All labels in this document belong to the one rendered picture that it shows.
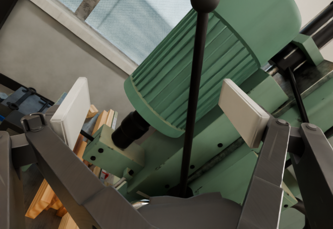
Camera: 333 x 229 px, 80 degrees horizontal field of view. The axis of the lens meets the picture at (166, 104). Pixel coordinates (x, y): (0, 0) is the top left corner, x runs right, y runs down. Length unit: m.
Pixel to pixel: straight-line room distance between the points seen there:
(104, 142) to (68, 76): 1.54
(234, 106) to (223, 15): 0.20
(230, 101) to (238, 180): 0.27
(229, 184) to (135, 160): 0.22
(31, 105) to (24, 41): 1.44
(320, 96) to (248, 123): 0.32
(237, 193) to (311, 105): 0.22
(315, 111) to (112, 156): 0.43
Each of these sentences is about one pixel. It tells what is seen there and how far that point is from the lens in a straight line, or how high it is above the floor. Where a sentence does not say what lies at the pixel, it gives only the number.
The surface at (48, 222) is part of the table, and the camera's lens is 0.55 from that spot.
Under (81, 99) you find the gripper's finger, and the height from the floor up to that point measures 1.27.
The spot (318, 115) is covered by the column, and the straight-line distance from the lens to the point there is 0.47.
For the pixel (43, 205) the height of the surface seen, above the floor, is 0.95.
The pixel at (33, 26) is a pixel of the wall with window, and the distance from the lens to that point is 1.91.
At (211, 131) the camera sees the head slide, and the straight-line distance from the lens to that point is 0.43.
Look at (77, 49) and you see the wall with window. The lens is 1.87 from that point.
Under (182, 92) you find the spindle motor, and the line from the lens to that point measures 0.36.
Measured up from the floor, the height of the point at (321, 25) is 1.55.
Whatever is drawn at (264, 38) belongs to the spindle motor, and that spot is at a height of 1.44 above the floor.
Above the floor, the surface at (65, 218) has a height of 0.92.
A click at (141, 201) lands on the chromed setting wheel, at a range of 0.48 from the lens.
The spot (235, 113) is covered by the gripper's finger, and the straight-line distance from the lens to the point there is 0.18.
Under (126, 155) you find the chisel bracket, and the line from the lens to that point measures 0.50.
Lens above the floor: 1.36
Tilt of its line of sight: 17 degrees down
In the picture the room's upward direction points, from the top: 47 degrees clockwise
